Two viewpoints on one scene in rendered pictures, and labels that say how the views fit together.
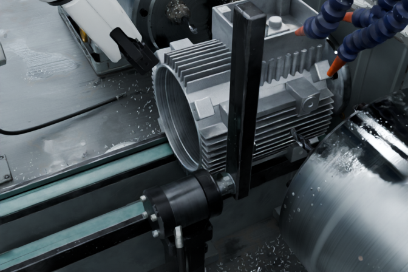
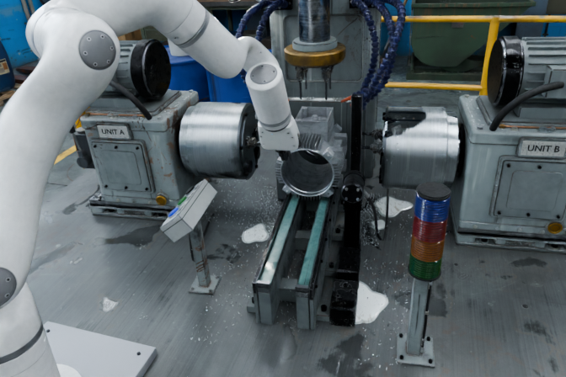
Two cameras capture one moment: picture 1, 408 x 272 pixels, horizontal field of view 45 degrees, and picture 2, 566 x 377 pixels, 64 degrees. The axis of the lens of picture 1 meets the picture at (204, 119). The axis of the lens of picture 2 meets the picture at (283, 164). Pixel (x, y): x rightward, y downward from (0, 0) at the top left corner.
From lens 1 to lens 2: 0.97 m
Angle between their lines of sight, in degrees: 41
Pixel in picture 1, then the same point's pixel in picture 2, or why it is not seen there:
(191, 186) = (355, 175)
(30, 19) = (80, 228)
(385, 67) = not seen: hidden behind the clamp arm
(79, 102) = not seen: hidden behind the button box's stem
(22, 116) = (173, 259)
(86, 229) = (315, 235)
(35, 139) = not seen: hidden behind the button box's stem
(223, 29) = (305, 126)
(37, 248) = (311, 250)
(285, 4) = (307, 111)
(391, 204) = (421, 130)
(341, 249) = (417, 153)
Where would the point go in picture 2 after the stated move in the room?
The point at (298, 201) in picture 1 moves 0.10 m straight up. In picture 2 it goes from (392, 153) to (394, 119)
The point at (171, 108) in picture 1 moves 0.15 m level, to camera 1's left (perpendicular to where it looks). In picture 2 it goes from (287, 179) to (253, 202)
